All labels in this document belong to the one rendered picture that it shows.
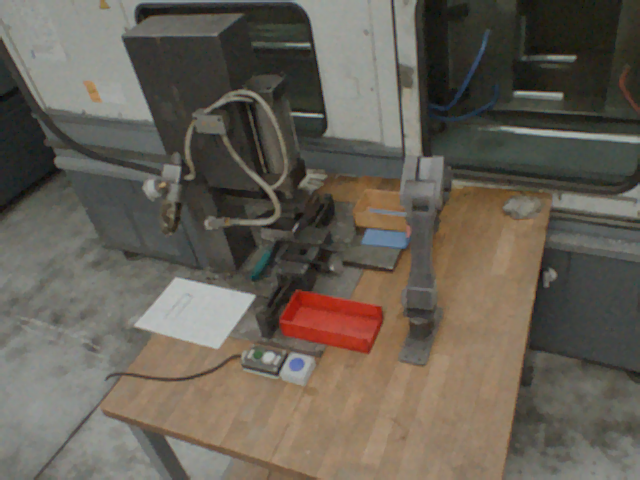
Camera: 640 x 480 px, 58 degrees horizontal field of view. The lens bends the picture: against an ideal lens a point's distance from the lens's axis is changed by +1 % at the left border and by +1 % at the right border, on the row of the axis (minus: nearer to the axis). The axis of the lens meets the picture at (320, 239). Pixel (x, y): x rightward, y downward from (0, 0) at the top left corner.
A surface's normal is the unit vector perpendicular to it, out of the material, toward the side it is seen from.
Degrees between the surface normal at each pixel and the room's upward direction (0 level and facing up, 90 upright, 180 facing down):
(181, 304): 0
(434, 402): 0
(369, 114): 90
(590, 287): 90
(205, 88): 90
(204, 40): 90
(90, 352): 0
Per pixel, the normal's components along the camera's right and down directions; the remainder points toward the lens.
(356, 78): -0.43, 0.62
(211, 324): -0.16, -0.78
